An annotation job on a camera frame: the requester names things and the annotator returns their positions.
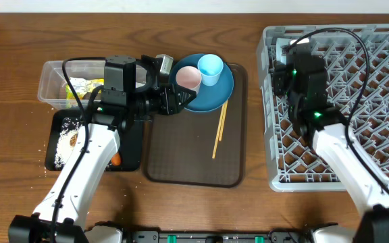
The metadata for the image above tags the light blue bowl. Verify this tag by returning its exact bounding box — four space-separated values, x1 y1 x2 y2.
276 38 311 64

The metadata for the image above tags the yellow green snack wrapper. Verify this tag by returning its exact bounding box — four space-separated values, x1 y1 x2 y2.
65 77 104 108

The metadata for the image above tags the pile of white rice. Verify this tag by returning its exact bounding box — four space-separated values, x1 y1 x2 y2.
54 117 80 170

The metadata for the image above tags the orange carrot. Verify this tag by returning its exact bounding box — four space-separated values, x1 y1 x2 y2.
111 153 122 166

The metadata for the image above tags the brown mushroom piece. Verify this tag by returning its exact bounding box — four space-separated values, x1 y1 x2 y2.
70 133 78 147

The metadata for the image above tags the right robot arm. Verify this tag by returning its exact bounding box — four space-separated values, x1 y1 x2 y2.
271 52 389 242

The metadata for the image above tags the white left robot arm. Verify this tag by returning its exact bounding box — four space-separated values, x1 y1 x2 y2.
8 54 197 243

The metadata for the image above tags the grey dishwasher rack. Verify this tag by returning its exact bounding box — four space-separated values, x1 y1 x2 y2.
256 24 389 192

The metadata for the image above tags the pink cup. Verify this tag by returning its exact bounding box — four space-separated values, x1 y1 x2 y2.
176 66 202 94

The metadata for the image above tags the dark blue plate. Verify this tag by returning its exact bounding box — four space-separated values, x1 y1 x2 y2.
169 53 234 113

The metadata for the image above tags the light blue cup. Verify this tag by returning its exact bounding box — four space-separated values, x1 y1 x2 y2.
197 54 224 86

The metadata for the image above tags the brown serving tray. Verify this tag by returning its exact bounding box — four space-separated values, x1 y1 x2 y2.
142 63 248 188

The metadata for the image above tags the black plastic tray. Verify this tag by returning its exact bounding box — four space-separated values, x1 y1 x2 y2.
45 109 144 171

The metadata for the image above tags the left wooden chopstick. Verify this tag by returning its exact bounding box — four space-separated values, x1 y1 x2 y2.
212 101 227 159

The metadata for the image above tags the wooden chopstick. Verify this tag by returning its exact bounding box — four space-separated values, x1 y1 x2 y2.
212 101 227 159
218 101 228 141

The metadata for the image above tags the right wooden chopstick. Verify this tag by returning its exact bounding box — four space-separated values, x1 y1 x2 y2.
218 101 228 141

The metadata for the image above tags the clear plastic bin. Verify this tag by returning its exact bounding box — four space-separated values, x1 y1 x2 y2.
37 60 153 112

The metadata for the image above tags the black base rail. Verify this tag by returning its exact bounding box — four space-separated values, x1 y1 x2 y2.
86 222 357 243

